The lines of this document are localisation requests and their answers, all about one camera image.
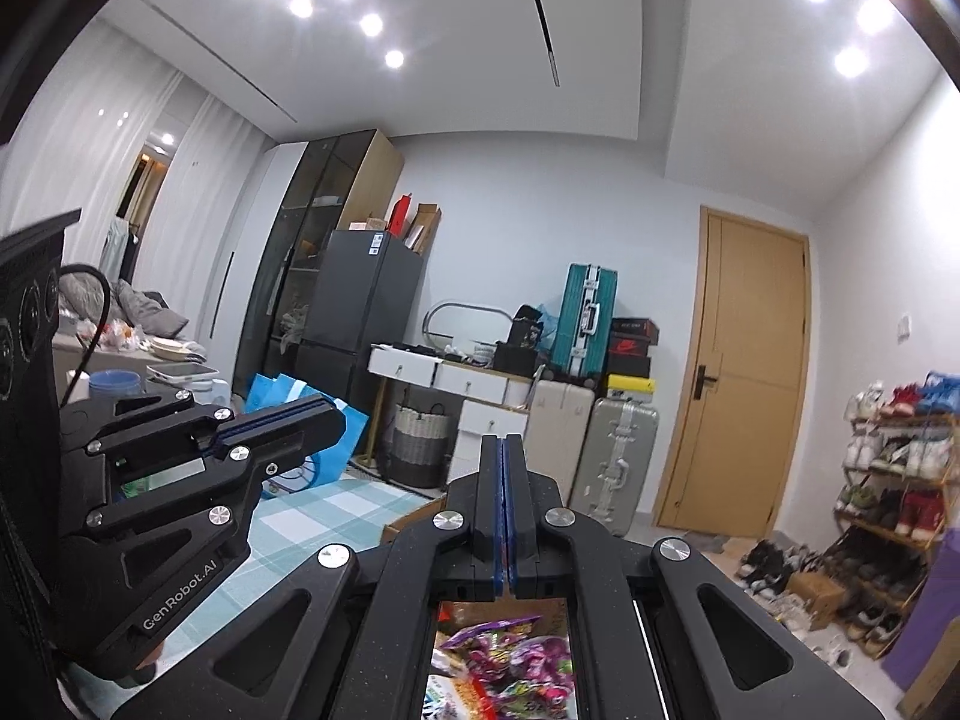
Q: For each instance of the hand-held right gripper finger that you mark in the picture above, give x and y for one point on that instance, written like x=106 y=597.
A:
x=511 y=525
x=499 y=525

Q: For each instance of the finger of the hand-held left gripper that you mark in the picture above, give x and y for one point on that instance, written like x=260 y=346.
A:
x=262 y=412
x=292 y=439

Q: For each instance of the brown cardboard box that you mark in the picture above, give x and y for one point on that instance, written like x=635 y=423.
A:
x=409 y=523

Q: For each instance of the purple snack bag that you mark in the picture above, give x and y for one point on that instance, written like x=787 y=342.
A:
x=525 y=660

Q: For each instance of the white red snack bag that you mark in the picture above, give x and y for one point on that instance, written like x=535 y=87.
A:
x=450 y=697

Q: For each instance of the blue cartoon tote bag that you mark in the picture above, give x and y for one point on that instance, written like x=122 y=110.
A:
x=270 y=394

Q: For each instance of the white appliance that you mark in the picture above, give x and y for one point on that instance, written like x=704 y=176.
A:
x=206 y=392

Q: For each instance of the blue round container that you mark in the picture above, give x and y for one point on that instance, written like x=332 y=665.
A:
x=114 y=382

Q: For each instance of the beige suitcase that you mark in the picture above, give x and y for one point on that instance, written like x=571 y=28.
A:
x=562 y=427

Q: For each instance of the woven laundry basket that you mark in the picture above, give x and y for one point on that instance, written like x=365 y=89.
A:
x=416 y=442

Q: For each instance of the silver suitcase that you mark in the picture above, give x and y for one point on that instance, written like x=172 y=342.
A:
x=619 y=457

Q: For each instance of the grey cushion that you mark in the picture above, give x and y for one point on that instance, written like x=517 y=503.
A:
x=142 y=307

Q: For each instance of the white drawer dresser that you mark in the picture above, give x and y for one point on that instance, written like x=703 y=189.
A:
x=465 y=382

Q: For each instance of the grey refrigerator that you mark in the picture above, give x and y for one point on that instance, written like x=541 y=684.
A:
x=360 y=300

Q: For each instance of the white wardrobe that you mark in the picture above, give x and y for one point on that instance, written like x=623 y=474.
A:
x=255 y=240

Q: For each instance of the yellow shoe box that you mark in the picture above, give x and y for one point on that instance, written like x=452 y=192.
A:
x=628 y=386

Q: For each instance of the black shoe box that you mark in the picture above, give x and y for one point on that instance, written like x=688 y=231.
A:
x=628 y=366
x=634 y=326

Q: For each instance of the black bag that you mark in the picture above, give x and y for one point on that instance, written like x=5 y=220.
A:
x=527 y=326

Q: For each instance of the red logo shoe box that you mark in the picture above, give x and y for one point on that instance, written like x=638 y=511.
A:
x=630 y=347

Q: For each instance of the teal suitcase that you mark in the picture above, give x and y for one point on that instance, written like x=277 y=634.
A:
x=585 y=315

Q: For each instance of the dark glass cabinet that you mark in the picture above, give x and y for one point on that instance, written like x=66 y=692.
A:
x=322 y=187

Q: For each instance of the red paper bag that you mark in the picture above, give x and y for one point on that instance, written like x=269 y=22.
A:
x=400 y=214

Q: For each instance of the flat cardboard box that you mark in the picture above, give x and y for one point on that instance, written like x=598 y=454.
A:
x=424 y=229

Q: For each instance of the white curtain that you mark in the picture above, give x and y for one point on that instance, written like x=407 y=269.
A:
x=210 y=165

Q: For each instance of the pile of loose shoes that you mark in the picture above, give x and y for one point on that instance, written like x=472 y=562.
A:
x=772 y=566

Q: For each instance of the wooden door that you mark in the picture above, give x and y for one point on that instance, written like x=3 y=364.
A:
x=742 y=375

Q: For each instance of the small cardboard box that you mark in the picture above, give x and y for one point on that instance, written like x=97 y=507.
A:
x=817 y=596

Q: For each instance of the wooden shoe rack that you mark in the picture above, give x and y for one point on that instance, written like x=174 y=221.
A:
x=892 y=532

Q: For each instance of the rows of shelved shoes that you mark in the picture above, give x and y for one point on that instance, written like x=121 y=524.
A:
x=900 y=457

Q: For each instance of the purple rolled mat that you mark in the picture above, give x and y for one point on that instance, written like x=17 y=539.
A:
x=926 y=630

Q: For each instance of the black ceiling track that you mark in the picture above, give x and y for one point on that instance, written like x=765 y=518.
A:
x=544 y=22

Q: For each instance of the oval mirror frame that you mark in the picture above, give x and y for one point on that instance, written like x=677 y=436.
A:
x=472 y=306

